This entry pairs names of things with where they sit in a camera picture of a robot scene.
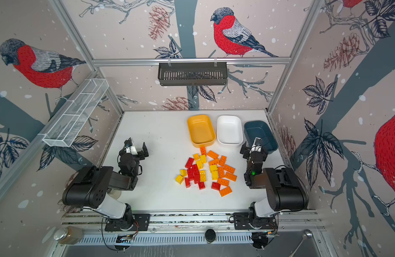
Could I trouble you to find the white plastic container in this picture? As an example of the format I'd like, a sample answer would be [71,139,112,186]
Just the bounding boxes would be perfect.
[217,115,243,146]

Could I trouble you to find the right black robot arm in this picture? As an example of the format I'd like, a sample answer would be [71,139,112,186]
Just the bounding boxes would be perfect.
[233,138,309,230]

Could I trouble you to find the yellow lego brick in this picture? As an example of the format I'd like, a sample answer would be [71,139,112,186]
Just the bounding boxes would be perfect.
[180,169,188,177]
[199,170,207,182]
[211,171,218,181]
[176,175,184,185]

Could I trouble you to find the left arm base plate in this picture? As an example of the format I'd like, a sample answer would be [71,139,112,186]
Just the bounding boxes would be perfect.
[104,213,151,232]

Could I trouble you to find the yellow plastic container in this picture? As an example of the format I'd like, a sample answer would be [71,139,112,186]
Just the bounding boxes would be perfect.
[187,115,216,148]

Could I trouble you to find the orange lego brick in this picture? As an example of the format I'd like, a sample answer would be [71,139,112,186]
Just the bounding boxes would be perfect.
[225,172,237,182]
[223,164,236,174]
[207,151,219,159]
[217,178,230,187]
[200,147,207,155]
[218,156,227,167]
[219,186,232,197]

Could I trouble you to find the black round knob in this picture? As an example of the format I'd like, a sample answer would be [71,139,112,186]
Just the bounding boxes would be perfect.
[204,229,216,244]

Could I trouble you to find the red lego brick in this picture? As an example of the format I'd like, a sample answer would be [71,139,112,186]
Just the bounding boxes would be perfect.
[211,182,221,191]
[184,178,191,188]
[185,157,195,169]
[198,182,206,190]

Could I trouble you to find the white mesh wire tray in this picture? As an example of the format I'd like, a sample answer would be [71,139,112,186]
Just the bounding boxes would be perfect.
[43,78,109,147]

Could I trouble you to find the dark teal plastic container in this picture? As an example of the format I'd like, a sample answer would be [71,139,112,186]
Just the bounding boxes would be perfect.
[244,121,278,154]

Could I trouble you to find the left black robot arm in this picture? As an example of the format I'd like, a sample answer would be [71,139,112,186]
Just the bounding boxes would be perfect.
[62,138,150,232]

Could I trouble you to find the black wire hanging basket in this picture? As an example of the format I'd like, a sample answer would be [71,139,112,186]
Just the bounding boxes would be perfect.
[157,61,228,87]

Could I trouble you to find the small glass jar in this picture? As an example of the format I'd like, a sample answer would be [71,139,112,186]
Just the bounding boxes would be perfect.
[53,226,83,245]

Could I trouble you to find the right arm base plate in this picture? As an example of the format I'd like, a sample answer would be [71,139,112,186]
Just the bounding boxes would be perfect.
[232,212,277,230]

